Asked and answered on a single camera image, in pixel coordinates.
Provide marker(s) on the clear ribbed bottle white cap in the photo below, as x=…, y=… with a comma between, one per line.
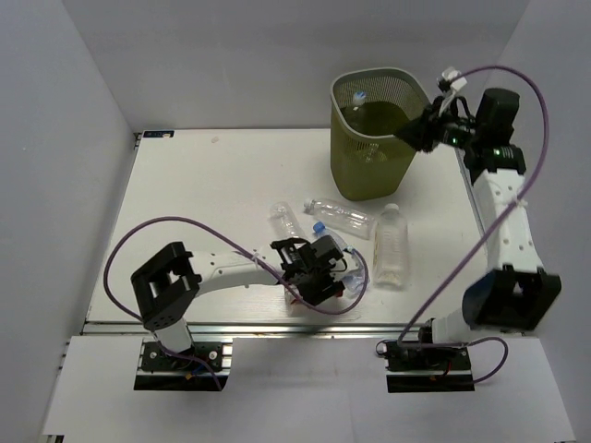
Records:
x=338, y=216

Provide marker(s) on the clear crushed bottle blue-ring cap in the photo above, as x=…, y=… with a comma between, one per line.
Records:
x=284, y=222

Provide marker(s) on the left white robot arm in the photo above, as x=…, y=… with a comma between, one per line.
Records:
x=166, y=285

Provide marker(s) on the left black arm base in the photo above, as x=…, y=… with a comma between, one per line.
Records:
x=159, y=371

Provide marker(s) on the clear bottle red cap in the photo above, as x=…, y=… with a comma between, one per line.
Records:
x=313, y=294

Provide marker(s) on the blue sticker table corner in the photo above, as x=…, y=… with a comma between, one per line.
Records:
x=158, y=134

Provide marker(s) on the green mesh waste bin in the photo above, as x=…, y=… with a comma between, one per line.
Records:
x=367, y=161

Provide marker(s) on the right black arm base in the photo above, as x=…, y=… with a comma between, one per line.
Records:
x=425, y=370

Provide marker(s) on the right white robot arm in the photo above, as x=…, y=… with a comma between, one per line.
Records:
x=515, y=292

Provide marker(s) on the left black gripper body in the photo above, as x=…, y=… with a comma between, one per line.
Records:
x=312, y=287

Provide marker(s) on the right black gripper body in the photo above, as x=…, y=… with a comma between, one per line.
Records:
x=457, y=132

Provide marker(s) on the blue label water bottle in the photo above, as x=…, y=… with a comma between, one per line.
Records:
x=354, y=277

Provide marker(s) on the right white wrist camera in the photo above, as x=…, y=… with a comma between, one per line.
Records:
x=451, y=82

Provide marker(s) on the square frosted bottle white cap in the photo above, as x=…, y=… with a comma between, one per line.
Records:
x=391, y=248

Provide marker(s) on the clear bottle white cap small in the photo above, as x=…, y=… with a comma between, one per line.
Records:
x=355, y=110

